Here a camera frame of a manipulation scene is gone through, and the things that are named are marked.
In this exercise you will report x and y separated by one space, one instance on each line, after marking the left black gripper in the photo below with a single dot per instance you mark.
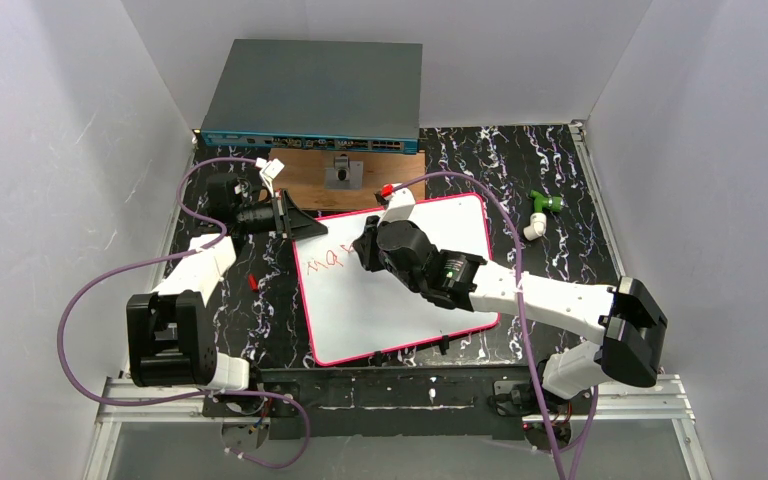
282 214

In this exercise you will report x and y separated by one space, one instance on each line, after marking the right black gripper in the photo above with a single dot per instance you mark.
367 244

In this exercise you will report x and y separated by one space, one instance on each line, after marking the pink framed whiteboard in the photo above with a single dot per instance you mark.
353 314

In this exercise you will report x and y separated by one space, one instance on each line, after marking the red marker cap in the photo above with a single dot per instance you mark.
253 283

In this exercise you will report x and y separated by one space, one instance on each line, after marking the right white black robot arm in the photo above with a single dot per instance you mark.
622 327

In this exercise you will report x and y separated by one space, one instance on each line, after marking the white pipe elbow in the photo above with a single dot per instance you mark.
537 226

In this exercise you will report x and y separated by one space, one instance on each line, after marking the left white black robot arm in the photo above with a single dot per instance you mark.
170 333

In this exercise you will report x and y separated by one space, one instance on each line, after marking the brown wooden board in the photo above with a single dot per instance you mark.
304 174

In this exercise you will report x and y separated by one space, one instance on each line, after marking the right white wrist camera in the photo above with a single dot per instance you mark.
398 202

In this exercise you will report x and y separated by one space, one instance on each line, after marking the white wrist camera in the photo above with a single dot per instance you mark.
398 202
268 171

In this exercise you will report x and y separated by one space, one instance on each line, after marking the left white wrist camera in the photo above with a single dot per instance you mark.
268 171

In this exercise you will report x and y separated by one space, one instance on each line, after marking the small grey metal bracket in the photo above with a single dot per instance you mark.
344 173

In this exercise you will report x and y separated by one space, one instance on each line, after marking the grey blue network switch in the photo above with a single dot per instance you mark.
317 95

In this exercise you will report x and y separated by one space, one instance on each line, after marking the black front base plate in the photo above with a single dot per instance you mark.
402 401

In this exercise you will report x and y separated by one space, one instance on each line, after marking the aluminium frame rail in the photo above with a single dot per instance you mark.
602 218

